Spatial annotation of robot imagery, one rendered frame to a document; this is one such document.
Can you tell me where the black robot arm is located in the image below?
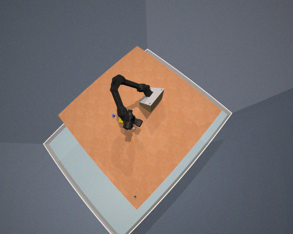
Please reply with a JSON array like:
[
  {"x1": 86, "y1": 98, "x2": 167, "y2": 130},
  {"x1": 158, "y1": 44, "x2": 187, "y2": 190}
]
[{"x1": 110, "y1": 74, "x2": 153, "y2": 130}]

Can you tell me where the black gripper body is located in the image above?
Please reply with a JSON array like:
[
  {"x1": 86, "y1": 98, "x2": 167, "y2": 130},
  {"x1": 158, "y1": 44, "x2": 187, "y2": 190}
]
[{"x1": 131, "y1": 115, "x2": 143, "y2": 127}]

